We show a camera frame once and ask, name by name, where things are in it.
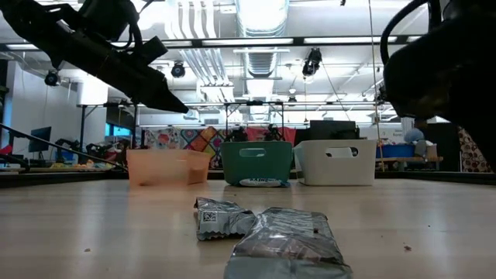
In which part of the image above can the blue white candy bar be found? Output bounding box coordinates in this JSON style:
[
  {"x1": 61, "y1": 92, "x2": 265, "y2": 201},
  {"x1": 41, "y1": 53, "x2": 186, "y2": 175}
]
[{"x1": 238, "y1": 177, "x2": 291, "y2": 188}]

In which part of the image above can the green plastic basket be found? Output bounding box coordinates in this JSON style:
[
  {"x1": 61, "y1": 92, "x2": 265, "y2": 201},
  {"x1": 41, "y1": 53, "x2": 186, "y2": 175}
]
[{"x1": 219, "y1": 140, "x2": 295, "y2": 187}]

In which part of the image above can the brown dotted cloth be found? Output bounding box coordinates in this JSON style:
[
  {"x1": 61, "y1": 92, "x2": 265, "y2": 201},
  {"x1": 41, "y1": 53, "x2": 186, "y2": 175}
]
[{"x1": 456, "y1": 126, "x2": 494, "y2": 174}]

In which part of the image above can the person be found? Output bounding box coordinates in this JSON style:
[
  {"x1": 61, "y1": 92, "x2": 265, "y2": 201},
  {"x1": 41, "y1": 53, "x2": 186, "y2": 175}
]
[{"x1": 402, "y1": 118, "x2": 429, "y2": 156}]

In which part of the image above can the orange cloth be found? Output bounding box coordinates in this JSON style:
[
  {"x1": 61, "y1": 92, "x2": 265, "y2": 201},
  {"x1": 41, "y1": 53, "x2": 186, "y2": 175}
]
[{"x1": 242, "y1": 126, "x2": 298, "y2": 147}]

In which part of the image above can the orange plastic basket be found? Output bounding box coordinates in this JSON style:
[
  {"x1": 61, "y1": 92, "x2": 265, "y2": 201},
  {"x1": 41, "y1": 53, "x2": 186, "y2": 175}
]
[{"x1": 126, "y1": 149, "x2": 212, "y2": 189}]

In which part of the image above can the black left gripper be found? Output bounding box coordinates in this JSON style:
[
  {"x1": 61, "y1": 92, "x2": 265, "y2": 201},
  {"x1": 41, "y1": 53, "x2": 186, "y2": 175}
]
[{"x1": 53, "y1": 30, "x2": 190, "y2": 115}]

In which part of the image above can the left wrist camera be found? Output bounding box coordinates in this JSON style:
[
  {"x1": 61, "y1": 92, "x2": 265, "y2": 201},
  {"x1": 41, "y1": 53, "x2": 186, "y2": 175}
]
[{"x1": 77, "y1": 0, "x2": 141, "y2": 43}]

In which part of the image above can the wooden background table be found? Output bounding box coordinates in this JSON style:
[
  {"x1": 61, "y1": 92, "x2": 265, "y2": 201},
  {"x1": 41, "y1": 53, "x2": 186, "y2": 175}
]
[{"x1": 374, "y1": 156, "x2": 445, "y2": 172}]

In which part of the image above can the silver ventilation duct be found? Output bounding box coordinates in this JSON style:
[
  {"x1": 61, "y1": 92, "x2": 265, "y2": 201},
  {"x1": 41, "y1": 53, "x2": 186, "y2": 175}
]
[{"x1": 234, "y1": 0, "x2": 291, "y2": 78}]

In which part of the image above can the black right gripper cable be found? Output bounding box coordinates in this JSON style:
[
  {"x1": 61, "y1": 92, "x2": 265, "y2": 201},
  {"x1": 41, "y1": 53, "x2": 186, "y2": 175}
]
[{"x1": 381, "y1": 0, "x2": 443, "y2": 66}]

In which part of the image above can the colourful patchwork quilt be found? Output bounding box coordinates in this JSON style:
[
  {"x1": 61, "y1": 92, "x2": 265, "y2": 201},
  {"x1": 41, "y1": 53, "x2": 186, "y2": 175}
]
[{"x1": 143, "y1": 126, "x2": 236, "y2": 156}]

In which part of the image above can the black ceiling spotlight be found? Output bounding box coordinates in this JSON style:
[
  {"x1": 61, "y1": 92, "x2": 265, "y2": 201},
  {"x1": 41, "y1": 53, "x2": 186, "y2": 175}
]
[
  {"x1": 301, "y1": 47, "x2": 323, "y2": 78},
  {"x1": 170, "y1": 60, "x2": 187, "y2": 80},
  {"x1": 43, "y1": 70, "x2": 61, "y2": 88}
]

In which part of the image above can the black floor stand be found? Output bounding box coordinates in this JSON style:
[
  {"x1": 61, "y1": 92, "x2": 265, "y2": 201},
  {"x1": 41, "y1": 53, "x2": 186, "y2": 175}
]
[{"x1": 78, "y1": 102, "x2": 140, "y2": 160}]

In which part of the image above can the blue storage bin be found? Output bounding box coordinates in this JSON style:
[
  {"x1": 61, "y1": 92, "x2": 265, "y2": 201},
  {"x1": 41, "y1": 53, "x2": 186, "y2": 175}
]
[{"x1": 375, "y1": 143, "x2": 416, "y2": 159}]

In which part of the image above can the dark silver chocolate bar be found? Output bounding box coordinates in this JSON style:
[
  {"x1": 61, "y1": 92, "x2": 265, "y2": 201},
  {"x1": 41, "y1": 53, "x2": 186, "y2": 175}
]
[
  {"x1": 195, "y1": 197, "x2": 257, "y2": 243},
  {"x1": 223, "y1": 207, "x2": 354, "y2": 279}
]

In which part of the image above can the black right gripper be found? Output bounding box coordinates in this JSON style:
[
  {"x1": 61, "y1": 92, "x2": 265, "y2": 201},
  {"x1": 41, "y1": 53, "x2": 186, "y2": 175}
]
[{"x1": 385, "y1": 15, "x2": 496, "y2": 171}]

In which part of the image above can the thin hanging rope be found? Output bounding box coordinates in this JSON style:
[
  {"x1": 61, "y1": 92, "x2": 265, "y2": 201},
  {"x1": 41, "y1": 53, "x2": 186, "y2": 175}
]
[{"x1": 367, "y1": 0, "x2": 385, "y2": 174}]

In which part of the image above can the black partition panel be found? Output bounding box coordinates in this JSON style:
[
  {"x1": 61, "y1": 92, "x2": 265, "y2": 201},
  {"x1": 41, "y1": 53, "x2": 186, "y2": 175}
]
[{"x1": 424, "y1": 122, "x2": 460, "y2": 172}]

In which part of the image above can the white plastic basket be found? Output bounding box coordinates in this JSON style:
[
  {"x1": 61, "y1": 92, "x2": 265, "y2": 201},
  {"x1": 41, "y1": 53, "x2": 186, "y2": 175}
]
[{"x1": 294, "y1": 139, "x2": 377, "y2": 187}]

